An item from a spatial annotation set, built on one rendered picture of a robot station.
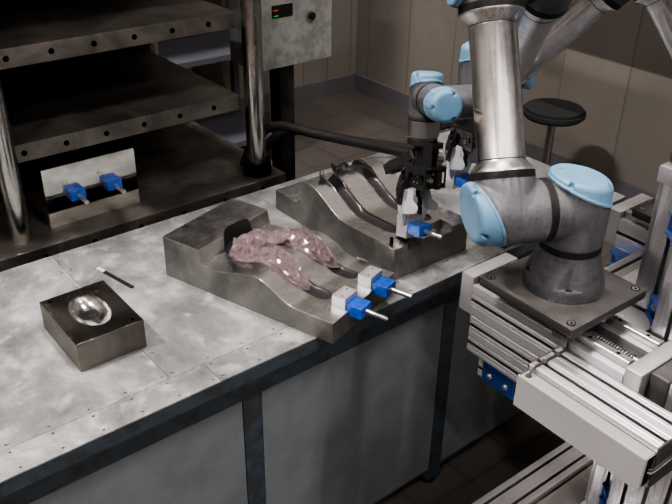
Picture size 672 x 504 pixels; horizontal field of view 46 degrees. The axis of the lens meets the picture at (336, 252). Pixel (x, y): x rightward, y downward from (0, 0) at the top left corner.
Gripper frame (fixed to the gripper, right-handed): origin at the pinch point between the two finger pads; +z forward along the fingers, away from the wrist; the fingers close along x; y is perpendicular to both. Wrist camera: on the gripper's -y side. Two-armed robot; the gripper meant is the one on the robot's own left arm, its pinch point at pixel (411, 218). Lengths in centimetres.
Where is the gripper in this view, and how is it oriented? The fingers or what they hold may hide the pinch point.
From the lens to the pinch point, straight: 196.9
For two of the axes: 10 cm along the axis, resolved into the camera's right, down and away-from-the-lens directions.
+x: 7.8, -1.8, 6.0
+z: -0.3, 9.5, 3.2
